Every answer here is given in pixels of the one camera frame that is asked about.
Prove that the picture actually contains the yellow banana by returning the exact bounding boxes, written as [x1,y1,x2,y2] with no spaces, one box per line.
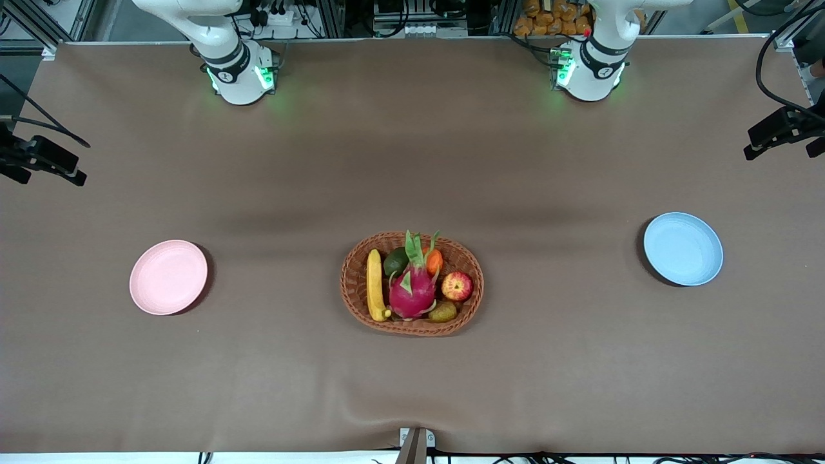
[366,249,392,322]

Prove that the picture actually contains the red yellow apple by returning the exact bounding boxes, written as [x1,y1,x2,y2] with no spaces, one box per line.
[442,271,474,303]

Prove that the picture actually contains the light blue plastic plate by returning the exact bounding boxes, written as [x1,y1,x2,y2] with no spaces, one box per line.
[643,212,724,287]

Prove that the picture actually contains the pink plastic plate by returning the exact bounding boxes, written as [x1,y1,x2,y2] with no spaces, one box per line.
[130,240,209,316]

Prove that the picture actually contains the bag of orange items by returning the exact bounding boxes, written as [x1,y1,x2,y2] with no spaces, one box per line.
[514,0,594,37]

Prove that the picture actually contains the white power strip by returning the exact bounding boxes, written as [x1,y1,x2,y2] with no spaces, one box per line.
[248,8,296,26]

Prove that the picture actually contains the brown wicker basket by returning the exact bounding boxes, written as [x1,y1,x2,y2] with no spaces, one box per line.
[340,231,485,337]

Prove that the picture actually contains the dark green avocado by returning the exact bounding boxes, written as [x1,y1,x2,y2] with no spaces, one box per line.
[383,247,411,278]

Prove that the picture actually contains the white terminal strip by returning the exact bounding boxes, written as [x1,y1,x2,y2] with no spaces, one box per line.
[403,24,468,38]

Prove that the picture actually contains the magenta dragon fruit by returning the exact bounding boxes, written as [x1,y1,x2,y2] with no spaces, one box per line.
[388,230,442,321]

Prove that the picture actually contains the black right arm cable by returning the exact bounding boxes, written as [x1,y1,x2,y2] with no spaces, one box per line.
[0,74,91,149]

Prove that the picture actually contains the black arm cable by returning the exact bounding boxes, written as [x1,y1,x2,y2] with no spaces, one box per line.
[0,74,91,149]
[755,0,825,120]

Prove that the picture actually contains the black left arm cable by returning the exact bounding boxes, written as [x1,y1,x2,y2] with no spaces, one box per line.
[755,0,825,120]

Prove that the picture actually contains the grey metal camera bracket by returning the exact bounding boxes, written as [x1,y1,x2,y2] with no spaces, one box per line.
[400,427,436,464]

